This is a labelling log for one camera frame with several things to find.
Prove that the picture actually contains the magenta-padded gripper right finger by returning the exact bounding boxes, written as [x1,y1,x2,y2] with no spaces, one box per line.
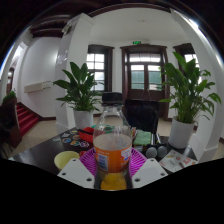
[125,148,168,190]

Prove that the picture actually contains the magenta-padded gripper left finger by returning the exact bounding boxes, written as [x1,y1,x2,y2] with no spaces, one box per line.
[56,148,100,190]

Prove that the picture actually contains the orange drink bottle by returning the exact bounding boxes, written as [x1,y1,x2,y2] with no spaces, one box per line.
[92,91,133,192]

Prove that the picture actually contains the black twin round speaker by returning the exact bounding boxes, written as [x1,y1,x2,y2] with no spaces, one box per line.
[144,143,169,159]

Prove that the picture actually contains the printed paper leaflet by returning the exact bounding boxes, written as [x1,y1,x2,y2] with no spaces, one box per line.
[158,148,199,174]

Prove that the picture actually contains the round stickers group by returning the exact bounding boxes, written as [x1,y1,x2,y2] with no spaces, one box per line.
[51,129,91,149]

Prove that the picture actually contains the green cloth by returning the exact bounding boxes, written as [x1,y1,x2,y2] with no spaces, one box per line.
[133,129,153,147]

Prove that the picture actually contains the black chair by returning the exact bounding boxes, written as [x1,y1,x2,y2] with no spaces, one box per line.
[124,98,160,135]

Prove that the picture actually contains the red carpeted stairs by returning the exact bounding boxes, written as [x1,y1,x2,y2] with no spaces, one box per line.
[15,101,43,138]

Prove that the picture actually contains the small potted green plant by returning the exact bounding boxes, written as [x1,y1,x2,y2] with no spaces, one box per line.
[52,61,103,130]

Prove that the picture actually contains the large potted green plant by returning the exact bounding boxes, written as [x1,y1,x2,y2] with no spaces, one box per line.
[159,51,223,150]

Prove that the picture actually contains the dark wooden glazed door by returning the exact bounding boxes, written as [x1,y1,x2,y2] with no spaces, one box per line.
[120,44,169,119]

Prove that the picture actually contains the dark framed window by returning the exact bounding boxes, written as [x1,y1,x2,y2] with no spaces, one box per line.
[86,44,115,93]
[173,43,201,78]

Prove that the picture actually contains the cream mug with green handle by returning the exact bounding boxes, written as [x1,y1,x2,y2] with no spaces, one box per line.
[53,150,81,172]

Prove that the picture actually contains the white wall box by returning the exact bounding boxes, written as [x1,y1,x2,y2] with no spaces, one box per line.
[23,80,54,94]

